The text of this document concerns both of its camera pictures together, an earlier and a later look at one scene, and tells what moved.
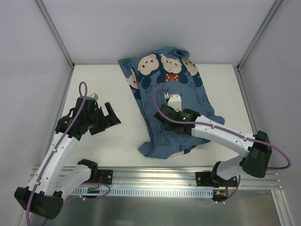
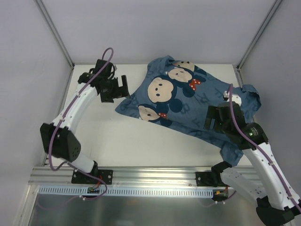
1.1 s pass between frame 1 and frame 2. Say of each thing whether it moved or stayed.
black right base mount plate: stayed
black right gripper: moved
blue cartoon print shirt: moved
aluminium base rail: stayed
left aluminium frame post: stayed
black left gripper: moved
